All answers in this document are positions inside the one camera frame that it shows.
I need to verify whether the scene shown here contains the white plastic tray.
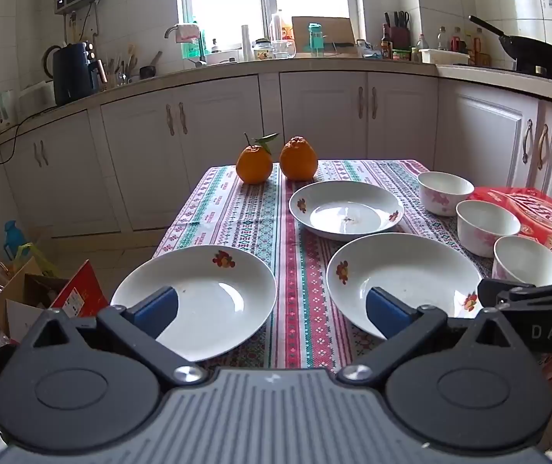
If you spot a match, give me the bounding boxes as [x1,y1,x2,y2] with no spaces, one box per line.
[423,48,472,65]

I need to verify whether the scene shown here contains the pink cloth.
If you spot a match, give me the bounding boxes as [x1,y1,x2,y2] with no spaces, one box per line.
[175,23,200,44]

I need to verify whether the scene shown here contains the brown cardboard sheet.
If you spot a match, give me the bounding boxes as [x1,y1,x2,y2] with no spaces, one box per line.
[291,16,358,57]

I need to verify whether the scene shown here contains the bumpy orange without leaf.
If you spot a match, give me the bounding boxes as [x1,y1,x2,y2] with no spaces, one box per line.
[280,136,318,181]

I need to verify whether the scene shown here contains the black wok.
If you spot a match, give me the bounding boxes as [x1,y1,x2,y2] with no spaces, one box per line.
[469,15,552,73]

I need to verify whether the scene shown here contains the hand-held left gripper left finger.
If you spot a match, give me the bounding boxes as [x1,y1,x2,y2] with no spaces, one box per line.
[19,286,208,388]

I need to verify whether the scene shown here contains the small black pot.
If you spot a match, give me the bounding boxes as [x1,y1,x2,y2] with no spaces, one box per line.
[139,51,164,79]

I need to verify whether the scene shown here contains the patterned striped tablecloth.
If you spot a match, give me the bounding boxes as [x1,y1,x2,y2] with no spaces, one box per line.
[152,159,552,373]

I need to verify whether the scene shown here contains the orange with green leaf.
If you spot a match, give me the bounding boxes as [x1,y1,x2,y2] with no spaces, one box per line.
[236,133,280,185]

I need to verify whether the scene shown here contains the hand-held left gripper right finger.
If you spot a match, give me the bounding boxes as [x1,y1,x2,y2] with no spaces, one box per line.
[336,287,528,388]

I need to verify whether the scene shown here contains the knife block with knives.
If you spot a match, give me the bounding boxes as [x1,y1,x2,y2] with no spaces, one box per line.
[385,11,411,51]

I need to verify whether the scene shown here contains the red plastic bag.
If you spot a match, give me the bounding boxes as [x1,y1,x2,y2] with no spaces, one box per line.
[469,186,552,281]

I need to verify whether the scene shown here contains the kitchen window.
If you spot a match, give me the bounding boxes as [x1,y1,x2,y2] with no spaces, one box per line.
[175,0,364,51]

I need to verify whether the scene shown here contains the white bowl pink flower print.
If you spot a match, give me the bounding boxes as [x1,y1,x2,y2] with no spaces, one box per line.
[417,171,475,217]
[492,235,552,287]
[456,200,521,258]

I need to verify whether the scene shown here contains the cooking oil bottle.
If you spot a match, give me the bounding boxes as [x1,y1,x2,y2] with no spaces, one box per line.
[270,10,294,42]

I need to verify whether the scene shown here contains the red cardboard box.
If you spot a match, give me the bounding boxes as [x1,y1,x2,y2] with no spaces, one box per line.
[48,260,110,320]

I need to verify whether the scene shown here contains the blue thermos bottle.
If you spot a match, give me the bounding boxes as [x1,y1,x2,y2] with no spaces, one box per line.
[4,221,27,262]

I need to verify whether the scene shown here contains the black power cable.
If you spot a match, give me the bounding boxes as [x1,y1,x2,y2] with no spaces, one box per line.
[0,104,59,165]

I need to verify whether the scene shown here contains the metal kitchen faucet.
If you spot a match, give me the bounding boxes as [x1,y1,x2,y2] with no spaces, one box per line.
[164,24,207,67]

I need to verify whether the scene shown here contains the white electric kettle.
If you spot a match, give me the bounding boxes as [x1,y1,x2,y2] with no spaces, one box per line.
[0,91,18,127]

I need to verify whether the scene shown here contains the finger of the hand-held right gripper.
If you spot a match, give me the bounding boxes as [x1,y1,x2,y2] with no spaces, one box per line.
[478,277,552,309]

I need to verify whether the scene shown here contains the utensil holder with utensils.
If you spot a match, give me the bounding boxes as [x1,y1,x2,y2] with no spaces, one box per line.
[99,46,138,89]

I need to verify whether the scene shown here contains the yellow-green bag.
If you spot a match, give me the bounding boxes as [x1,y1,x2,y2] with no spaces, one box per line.
[15,243,59,277]

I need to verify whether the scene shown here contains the brown cardboard box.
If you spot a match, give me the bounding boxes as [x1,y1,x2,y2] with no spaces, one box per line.
[0,256,66,340]

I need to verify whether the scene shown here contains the white plate with flower print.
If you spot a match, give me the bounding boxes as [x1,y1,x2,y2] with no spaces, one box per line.
[325,233,483,340]
[289,181,405,241]
[110,245,277,362]

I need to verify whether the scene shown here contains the white kitchen cabinets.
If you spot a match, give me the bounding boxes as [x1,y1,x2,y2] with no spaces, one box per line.
[0,55,552,242]

